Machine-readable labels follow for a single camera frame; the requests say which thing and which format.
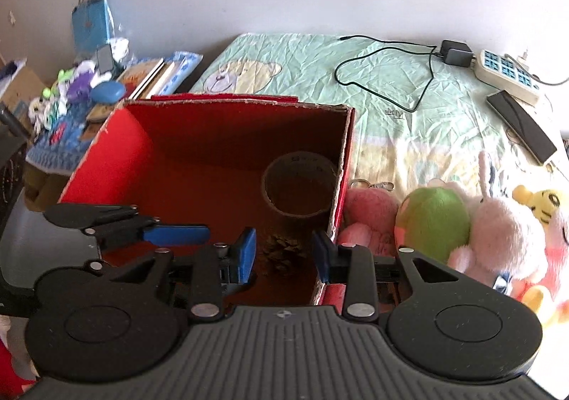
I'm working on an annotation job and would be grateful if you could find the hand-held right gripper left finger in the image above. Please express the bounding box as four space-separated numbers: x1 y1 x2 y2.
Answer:
82 226 257 323

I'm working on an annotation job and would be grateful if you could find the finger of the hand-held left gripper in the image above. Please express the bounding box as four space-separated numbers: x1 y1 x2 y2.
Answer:
43 203 211 250

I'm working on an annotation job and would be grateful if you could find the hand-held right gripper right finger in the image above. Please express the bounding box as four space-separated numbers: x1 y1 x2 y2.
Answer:
311 230 490 321

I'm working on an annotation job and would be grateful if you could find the large red cardboard box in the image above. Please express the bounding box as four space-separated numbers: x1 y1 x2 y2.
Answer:
58 93 356 307

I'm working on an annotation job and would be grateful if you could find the brown pine cone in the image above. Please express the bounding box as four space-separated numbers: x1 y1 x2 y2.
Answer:
262 233 312 276

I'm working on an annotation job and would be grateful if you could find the blue knitted mat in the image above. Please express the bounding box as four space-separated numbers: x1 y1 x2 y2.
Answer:
26 116 105 176

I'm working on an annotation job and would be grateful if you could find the brown tape roll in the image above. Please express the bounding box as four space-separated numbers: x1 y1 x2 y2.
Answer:
261 151 339 219

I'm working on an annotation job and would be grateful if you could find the green plush toy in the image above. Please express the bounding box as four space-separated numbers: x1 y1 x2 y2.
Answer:
395 187 472 265

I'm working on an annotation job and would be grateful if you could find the red cloth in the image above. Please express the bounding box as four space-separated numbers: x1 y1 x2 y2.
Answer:
0 338 37 398

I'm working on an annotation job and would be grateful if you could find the white green toy figure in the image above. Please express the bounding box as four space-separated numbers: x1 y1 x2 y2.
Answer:
29 66 73 130

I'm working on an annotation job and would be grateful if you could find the thin white book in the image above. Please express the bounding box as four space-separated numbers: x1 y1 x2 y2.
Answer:
141 60 179 101

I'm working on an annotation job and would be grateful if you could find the blue oval case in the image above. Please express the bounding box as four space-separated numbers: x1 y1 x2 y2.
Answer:
90 82 126 104

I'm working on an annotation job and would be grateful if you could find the stack of books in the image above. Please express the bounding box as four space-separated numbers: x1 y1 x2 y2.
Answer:
116 57 166 99

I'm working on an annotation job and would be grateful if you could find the brown cardboard box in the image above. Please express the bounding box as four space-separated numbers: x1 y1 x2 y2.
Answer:
0 58 49 116

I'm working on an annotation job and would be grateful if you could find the blue patterned packet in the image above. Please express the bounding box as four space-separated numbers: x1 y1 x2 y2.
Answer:
162 51 204 95

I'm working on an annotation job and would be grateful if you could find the purple toy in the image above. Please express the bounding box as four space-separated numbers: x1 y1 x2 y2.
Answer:
67 71 95 104

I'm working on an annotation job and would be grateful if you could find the pink rabbit plush toy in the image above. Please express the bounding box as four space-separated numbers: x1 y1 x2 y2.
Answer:
447 151 549 292

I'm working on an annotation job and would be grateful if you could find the small grey device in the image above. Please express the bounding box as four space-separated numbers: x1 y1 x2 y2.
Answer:
95 44 115 72

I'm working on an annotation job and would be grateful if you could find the clear plastic bag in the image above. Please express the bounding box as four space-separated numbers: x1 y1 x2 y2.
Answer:
109 36 131 64

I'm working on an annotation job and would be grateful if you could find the blue gift bag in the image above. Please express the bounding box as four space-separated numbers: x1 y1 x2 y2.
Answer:
72 0 112 52

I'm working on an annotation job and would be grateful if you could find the yellow tiger plush toy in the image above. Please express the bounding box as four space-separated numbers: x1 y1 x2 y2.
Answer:
511 186 569 330

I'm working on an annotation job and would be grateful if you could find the black smartphone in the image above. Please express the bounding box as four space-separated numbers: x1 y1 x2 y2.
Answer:
485 90 558 166

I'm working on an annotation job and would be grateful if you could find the grey power adapter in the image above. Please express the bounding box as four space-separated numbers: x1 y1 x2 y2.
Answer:
445 49 473 68

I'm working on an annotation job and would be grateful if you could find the white power strip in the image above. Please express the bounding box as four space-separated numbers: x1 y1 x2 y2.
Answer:
471 49 545 106

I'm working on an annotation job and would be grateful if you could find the black metal frame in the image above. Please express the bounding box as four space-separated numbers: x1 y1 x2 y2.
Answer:
0 102 30 205

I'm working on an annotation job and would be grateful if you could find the black charger cable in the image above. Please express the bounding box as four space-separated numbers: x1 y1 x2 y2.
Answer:
338 36 441 49
334 44 442 113

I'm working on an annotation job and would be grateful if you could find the white power cable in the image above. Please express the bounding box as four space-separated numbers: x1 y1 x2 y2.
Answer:
504 51 569 87

